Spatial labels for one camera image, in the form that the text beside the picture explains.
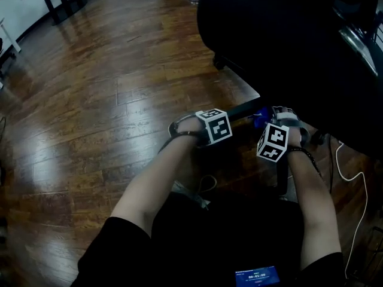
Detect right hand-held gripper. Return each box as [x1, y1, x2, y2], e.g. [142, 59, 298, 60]
[256, 105, 311, 163]

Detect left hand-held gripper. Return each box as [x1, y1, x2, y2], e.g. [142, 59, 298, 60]
[168, 108, 233, 148]

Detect blue cloth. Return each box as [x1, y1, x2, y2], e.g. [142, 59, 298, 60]
[247, 106, 272, 129]

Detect black office chair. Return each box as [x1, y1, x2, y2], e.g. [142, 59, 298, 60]
[196, 0, 383, 196]

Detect person's left forearm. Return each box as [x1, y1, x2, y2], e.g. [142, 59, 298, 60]
[110, 120, 207, 236]

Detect person's right forearm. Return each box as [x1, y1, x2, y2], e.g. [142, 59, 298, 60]
[287, 129, 342, 270]

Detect silver-edged flat device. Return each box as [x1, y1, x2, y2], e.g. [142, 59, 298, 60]
[339, 25, 379, 77]

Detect phone with blue screen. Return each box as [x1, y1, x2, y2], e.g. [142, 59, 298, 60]
[235, 265, 281, 287]

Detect black metal railing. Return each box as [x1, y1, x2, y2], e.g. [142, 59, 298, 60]
[372, 10, 383, 53]

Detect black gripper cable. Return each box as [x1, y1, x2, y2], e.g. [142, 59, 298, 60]
[158, 136, 178, 154]

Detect thin black cable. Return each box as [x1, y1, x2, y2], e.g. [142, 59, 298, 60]
[327, 135, 335, 194]

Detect white cable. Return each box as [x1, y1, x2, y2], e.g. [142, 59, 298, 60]
[335, 142, 369, 277]

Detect black wire frame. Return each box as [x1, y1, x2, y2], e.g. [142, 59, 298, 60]
[346, 225, 383, 283]

